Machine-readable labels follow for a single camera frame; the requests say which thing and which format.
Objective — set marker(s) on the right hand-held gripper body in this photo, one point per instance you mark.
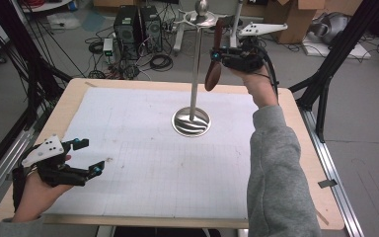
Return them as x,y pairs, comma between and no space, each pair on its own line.
246,61

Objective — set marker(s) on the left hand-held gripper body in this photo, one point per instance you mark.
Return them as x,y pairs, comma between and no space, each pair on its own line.
46,151

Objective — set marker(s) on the brown wooden spoon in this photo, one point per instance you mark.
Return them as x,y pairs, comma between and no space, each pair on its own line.
213,77

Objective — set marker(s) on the silver metal stand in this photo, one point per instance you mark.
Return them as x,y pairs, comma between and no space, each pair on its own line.
194,82

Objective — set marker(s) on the person's right hand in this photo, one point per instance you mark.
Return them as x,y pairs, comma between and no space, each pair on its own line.
260,89

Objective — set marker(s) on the person's left hand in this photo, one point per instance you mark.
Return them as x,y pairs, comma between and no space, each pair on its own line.
36,197

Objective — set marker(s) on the white metal floor stand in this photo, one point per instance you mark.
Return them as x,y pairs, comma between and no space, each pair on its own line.
177,39

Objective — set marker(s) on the white gridded table mat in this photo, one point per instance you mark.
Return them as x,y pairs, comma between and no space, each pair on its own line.
151,164

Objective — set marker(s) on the large open cardboard box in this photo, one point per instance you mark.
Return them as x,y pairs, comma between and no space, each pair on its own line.
296,16

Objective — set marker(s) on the black computer tower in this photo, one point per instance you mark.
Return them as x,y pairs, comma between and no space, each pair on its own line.
126,29
151,28

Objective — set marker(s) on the grey bag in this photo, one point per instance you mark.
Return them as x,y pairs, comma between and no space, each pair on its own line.
330,28

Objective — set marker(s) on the small white electronic box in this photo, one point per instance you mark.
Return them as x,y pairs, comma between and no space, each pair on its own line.
108,49

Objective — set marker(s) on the white foam board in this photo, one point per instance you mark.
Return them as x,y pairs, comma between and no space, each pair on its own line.
352,52

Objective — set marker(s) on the black metal frame post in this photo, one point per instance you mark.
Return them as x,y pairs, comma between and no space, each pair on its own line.
339,52
23,49

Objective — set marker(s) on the grey metal bracket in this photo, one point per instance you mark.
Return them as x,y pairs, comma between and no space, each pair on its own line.
327,183

